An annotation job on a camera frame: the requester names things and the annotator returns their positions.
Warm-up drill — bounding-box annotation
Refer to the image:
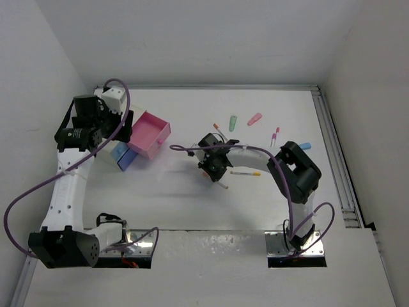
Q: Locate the light blue small drawer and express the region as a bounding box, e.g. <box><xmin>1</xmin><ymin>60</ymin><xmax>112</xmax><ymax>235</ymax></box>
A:
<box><xmin>110</xmin><ymin>142</ymin><xmax>128</xmax><ymax>161</ymax></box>

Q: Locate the white pen orange cap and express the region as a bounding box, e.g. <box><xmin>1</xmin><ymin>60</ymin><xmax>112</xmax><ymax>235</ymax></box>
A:
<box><xmin>202</xmin><ymin>172</ymin><xmax>229</xmax><ymax>189</ymax></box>

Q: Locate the pink drawer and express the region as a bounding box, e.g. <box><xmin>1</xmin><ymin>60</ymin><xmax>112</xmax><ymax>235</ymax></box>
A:
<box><xmin>127</xmin><ymin>111</ymin><xmax>171</xmax><ymax>160</ymax></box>

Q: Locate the orange capped marker pen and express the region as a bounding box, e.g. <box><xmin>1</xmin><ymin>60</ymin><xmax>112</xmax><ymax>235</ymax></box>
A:
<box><xmin>213</xmin><ymin>123</ymin><xmax>228</xmax><ymax>142</ymax></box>

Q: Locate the green correction tape case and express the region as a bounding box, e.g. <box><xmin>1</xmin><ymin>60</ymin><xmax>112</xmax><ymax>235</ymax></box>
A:
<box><xmin>229</xmin><ymin>115</ymin><xmax>237</xmax><ymax>132</ymax></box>

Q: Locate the yellow capped pen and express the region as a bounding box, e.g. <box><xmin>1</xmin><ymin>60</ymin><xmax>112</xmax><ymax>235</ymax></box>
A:
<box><xmin>230</xmin><ymin>171</ymin><xmax>261</xmax><ymax>177</ymax></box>

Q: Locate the pink correction tape case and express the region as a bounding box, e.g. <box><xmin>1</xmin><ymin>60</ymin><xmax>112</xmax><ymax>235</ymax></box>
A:
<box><xmin>247</xmin><ymin>113</ymin><xmax>262</xmax><ymax>126</ymax></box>

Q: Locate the blue correction tape case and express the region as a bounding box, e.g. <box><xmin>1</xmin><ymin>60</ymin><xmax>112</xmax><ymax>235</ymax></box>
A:
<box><xmin>299</xmin><ymin>143</ymin><xmax>312</xmax><ymax>150</ymax></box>

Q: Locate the purple-blue drawer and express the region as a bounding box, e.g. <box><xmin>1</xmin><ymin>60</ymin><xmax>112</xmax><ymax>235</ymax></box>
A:
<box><xmin>117</xmin><ymin>149</ymin><xmax>138</xmax><ymax>171</ymax></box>

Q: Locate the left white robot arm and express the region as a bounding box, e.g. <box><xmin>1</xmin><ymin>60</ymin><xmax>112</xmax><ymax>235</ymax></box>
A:
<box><xmin>28</xmin><ymin>88</ymin><xmax>133</xmax><ymax>269</ymax></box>

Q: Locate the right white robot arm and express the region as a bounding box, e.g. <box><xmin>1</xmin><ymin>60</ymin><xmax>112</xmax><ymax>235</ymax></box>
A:
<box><xmin>188</xmin><ymin>133</ymin><xmax>321</xmax><ymax>251</ymax></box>

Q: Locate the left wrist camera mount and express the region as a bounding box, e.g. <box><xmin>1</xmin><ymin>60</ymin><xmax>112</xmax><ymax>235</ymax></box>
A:
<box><xmin>100</xmin><ymin>86</ymin><xmax>127</xmax><ymax>114</ymax></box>

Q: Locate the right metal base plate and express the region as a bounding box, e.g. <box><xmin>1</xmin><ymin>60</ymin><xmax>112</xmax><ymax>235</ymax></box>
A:
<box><xmin>265</xmin><ymin>231</ymin><xmax>325</xmax><ymax>258</ymax></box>

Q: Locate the metal base plate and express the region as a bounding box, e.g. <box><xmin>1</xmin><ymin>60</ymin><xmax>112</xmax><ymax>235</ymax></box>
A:
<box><xmin>265</xmin><ymin>231</ymin><xmax>325</xmax><ymax>258</ymax></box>
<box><xmin>99</xmin><ymin>227</ymin><xmax>159</xmax><ymax>258</ymax></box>

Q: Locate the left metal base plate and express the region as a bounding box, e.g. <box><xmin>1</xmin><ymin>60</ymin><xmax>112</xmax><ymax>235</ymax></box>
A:
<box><xmin>99</xmin><ymin>227</ymin><xmax>159</xmax><ymax>258</ymax></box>

